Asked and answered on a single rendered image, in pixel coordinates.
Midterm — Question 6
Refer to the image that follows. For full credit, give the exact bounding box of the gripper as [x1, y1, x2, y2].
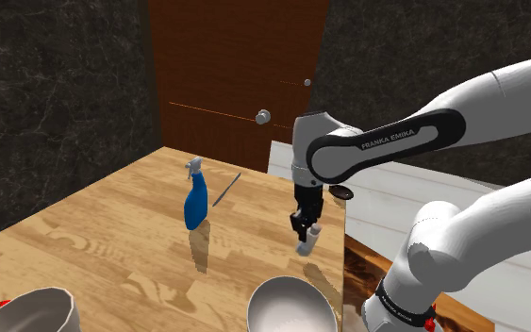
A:
[290, 182, 325, 243]

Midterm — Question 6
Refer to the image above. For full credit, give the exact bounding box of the small white bottle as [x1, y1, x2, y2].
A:
[296, 223, 323, 257]

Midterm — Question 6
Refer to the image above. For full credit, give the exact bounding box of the dark brown oval dish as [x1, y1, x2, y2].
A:
[328, 184, 355, 202]

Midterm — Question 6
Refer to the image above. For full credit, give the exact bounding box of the grey round bowl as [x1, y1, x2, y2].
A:
[246, 274, 340, 332]

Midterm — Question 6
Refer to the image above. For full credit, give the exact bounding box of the blue spray bottle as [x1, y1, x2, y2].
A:
[183, 157, 209, 231]

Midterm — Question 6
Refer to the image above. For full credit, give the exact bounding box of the brown wooden door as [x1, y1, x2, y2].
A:
[146, 0, 331, 174]

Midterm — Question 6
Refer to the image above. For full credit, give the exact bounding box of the grey faceted pot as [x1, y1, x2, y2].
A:
[0, 286, 83, 332]

